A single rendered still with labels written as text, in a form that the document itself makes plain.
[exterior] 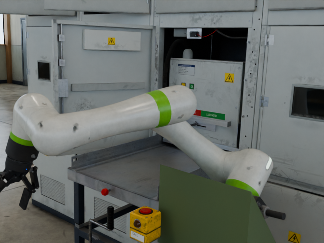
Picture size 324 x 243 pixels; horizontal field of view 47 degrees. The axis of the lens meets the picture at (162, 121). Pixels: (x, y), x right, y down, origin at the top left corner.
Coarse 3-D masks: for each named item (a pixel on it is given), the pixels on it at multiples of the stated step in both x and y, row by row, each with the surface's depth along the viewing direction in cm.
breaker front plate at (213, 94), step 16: (176, 64) 227; (192, 64) 220; (208, 64) 213; (224, 64) 206; (240, 64) 201; (176, 80) 228; (192, 80) 221; (208, 80) 214; (224, 80) 208; (240, 80) 202; (208, 96) 216; (224, 96) 209; (224, 112) 211; (208, 128) 218; (224, 128) 212; (224, 144) 213
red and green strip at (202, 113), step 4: (196, 112) 222; (200, 112) 221; (204, 112) 219; (208, 112) 217; (212, 112) 215; (204, 116) 219; (208, 116) 217; (212, 116) 216; (216, 116) 214; (220, 116) 212; (224, 116) 211
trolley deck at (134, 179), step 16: (128, 160) 206; (144, 160) 207; (160, 160) 208; (176, 160) 209; (192, 160) 210; (80, 176) 183; (96, 176) 179; (112, 176) 180; (128, 176) 180; (144, 176) 181; (112, 192) 170; (128, 192) 163; (144, 192) 162
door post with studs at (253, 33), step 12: (252, 24) 189; (252, 36) 190; (252, 48) 191; (252, 60) 191; (252, 72) 192; (252, 84) 193; (252, 96) 194; (252, 108) 195; (252, 120) 196; (240, 132) 202; (240, 144) 203
